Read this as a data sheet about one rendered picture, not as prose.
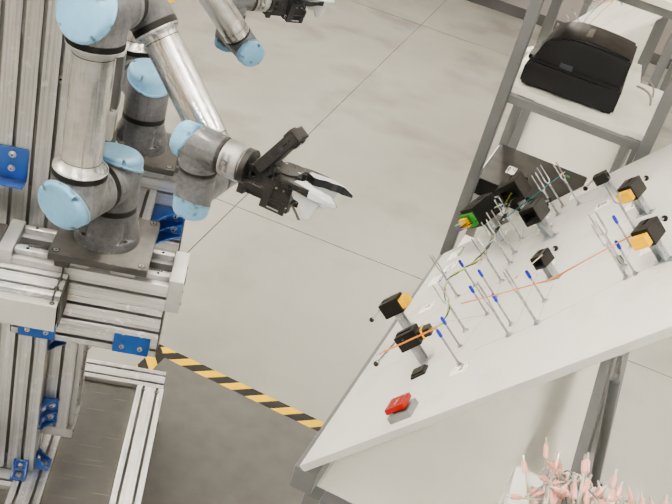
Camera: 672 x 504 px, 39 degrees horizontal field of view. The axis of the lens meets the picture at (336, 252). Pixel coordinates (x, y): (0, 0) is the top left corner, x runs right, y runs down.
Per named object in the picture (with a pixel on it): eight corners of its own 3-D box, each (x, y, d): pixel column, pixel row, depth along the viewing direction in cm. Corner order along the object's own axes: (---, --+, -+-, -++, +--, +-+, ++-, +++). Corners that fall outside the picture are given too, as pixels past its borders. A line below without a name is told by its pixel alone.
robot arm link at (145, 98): (129, 122, 252) (136, 75, 245) (115, 99, 262) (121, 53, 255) (172, 122, 258) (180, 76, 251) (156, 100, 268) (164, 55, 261)
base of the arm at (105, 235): (67, 246, 215) (71, 209, 210) (81, 213, 228) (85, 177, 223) (134, 259, 217) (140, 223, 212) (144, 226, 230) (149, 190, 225)
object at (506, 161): (469, 193, 314) (475, 175, 310) (494, 158, 343) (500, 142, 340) (563, 232, 307) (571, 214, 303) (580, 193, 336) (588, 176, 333)
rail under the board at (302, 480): (288, 485, 220) (294, 465, 217) (434, 269, 319) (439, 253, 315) (309, 496, 219) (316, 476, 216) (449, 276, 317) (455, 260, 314)
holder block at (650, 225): (689, 237, 201) (668, 201, 200) (669, 264, 194) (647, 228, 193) (670, 242, 205) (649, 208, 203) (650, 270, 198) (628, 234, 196)
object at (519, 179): (551, 199, 295) (527, 160, 293) (539, 221, 281) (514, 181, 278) (533, 208, 299) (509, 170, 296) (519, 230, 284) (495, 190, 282)
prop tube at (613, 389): (583, 498, 209) (606, 381, 195) (585, 490, 211) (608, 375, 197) (597, 502, 208) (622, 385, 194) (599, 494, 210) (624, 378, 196)
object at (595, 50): (517, 83, 294) (538, 23, 284) (530, 64, 314) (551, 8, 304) (611, 117, 289) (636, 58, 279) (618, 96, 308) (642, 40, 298)
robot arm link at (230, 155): (240, 135, 185) (220, 142, 178) (260, 144, 184) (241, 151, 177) (230, 170, 188) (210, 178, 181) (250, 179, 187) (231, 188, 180)
